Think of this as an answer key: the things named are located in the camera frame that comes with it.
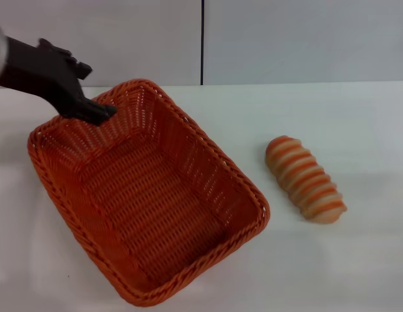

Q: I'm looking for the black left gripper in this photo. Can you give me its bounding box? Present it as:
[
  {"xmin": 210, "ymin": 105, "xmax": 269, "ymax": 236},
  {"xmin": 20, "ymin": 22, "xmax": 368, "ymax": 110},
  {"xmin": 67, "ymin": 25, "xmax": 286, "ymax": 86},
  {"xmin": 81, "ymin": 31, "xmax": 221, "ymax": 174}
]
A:
[{"xmin": 0, "ymin": 35, "xmax": 119, "ymax": 127}]

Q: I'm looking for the striped orange bread loaf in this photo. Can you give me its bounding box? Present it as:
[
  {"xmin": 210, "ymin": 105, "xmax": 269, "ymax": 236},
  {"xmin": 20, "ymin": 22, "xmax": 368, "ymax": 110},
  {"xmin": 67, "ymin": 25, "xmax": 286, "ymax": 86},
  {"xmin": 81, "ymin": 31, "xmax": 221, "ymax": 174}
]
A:
[{"xmin": 265, "ymin": 135, "xmax": 348, "ymax": 226}]

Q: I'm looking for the orange woven plastic basket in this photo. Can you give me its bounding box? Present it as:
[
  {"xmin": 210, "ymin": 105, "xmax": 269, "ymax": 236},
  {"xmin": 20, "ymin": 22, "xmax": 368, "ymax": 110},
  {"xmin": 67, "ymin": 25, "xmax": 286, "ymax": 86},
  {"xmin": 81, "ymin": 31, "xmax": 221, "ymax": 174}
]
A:
[{"xmin": 27, "ymin": 77, "xmax": 271, "ymax": 308}]

